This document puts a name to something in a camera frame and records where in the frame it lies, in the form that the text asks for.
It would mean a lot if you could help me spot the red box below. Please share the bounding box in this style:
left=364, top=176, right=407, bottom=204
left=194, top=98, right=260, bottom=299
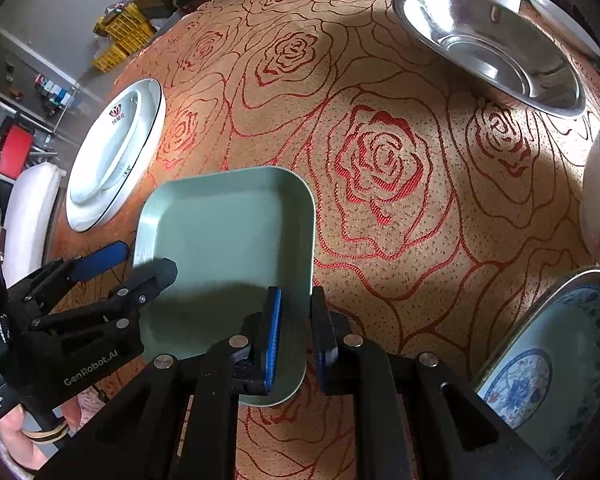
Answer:
left=0, top=125, right=34, bottom=181

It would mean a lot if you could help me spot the rose-patterned tablecloth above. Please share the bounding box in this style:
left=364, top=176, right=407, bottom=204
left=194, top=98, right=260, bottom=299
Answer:
left=45, top=0, right=600, bottom=480

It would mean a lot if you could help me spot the green rectangular plate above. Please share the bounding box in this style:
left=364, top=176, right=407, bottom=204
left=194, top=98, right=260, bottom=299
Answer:
left=131, top=166, right=316, bottom=407

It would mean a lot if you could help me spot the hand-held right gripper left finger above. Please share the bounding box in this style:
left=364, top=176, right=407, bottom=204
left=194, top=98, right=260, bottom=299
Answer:
left=40, top=287, right=283, bottom=480

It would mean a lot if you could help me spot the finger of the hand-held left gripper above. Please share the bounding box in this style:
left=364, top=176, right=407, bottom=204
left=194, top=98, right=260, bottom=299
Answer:
left=7, top=241, right=129, bottom=313
left=30, top=258, right=178, bottom=332

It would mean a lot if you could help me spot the white plate with black rim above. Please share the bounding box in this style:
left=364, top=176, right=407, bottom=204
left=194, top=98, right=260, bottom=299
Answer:
left=65, top=79, right=167, bottom=233

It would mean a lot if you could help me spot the large steel bowl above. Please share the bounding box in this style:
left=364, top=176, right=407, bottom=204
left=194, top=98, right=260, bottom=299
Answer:
left=392, top=0, right=587, bottom=120

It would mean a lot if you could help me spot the white plate with red logo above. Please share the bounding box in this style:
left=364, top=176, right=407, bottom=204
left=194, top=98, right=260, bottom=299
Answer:
left=70, top=91, right=145, bottom=207

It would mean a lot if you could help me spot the yellow crate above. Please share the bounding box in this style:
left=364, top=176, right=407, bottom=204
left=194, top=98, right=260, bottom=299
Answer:
left=92, top=42, right=137, bottom=74
left=94, top=2, right=156, bottom=47

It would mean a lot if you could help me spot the shelf with boxes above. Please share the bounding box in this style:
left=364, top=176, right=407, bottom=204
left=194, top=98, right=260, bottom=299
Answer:
left=30, top=72, right=82, bottom=117

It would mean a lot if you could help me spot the plain white plate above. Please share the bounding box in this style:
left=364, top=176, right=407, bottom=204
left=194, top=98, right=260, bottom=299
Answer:
left=526, top=0, right=600, bottom=61

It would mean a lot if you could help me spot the person's left hand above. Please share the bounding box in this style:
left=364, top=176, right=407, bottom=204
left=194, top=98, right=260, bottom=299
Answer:
left=0, top=398, right=83, bottom=473

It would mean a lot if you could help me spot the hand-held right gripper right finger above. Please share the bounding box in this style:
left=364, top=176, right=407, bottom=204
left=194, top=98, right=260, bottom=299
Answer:
left=310, top=286, right=556, bottom=480

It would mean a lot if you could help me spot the blue patterned bowl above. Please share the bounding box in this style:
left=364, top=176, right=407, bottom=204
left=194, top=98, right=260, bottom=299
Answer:
left=472, top=266, right=600, bottom=477

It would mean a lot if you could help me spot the white cushion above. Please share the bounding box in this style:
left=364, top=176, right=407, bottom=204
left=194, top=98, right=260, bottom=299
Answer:
left=2, top=161, right=63, bottom=287

